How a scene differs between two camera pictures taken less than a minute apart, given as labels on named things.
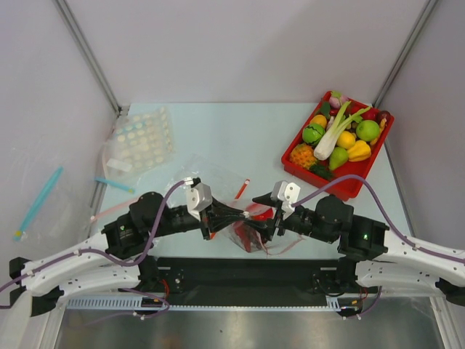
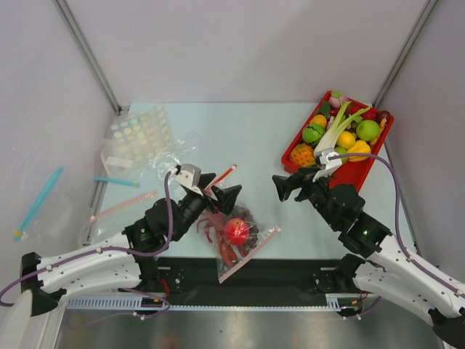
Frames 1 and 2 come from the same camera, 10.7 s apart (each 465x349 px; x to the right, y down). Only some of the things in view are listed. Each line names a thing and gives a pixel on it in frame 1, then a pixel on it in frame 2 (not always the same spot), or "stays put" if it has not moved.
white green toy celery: x=326 y=144 stays put
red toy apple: x=262 y=217 -> x=237 y=231
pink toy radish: x=336 y=102 stays put
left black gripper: x=212 y=218 -> x=225 y=198
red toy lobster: x=251 y=238 -> x=214 y=225
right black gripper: x=277 y=221 -> x=303 y=187
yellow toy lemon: x=346 y=139 stays put
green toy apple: x=368 y=130 stays put
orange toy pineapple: x=303 y=155 stays put
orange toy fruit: x=319 y=119 stays put
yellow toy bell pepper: x=360 y=151 stays put
